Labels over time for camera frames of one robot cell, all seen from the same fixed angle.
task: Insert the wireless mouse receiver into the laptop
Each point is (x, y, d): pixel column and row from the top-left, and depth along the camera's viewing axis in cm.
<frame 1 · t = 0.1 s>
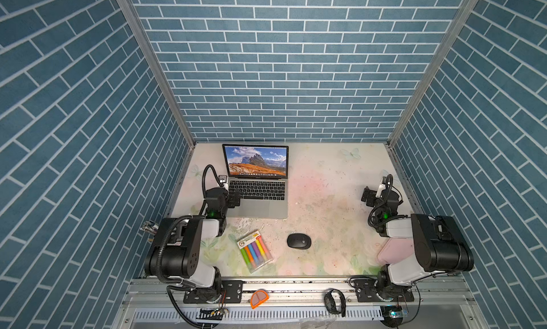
left hand: (230, 188, 94), fingers open
right hand: (380, 190, 94), fingers open
silver open laptop: (260, 173, 104), point 5 cm above the table
black wireless mouse: (299, 241, 86), point 2 cm above the table
pack of coloured highlighters: (255, 251, 84), on the table

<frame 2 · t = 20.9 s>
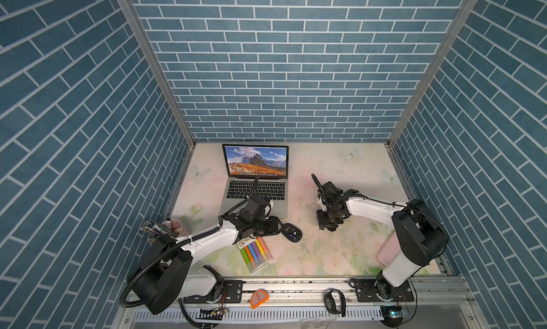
left hand: (285, 230, 83), fingers open
right hand: (320, 225, 90), fingers closed
black wireless mouse: (292, 232, 86), point 3 cm above the table
the other named things where they were.

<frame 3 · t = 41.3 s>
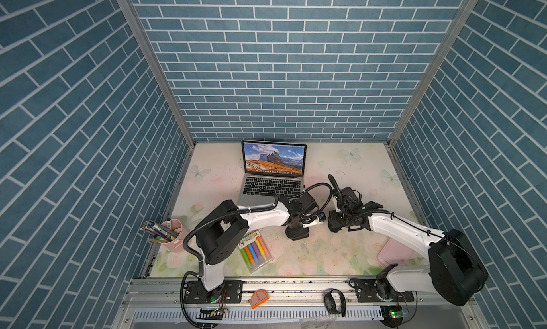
left hand: (305, 230, 88), fingers open
right hand: (332, 219, 88), fingers open
silver open laptop: (271, 169, 105), point 6 cm above the table
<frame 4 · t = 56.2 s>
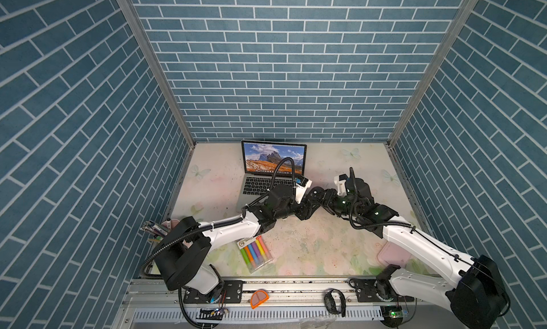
left hand: (320, 204, 78), fingers open
right hand: (315, 198, 78), fingers open
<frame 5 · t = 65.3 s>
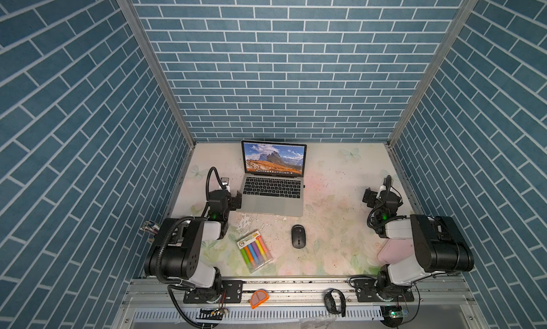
left hand: (231, 190, 94), fingers open
right hand: (383, 192, 94), fingers open
